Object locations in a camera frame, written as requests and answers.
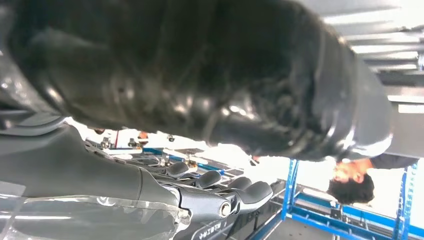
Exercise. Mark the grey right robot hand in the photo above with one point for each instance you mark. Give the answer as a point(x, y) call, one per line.
point(182, 66)

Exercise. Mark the seated person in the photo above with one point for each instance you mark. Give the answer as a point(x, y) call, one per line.
point(351, 185)

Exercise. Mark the blue background rack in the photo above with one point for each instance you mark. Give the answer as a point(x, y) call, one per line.
point(331, 215)

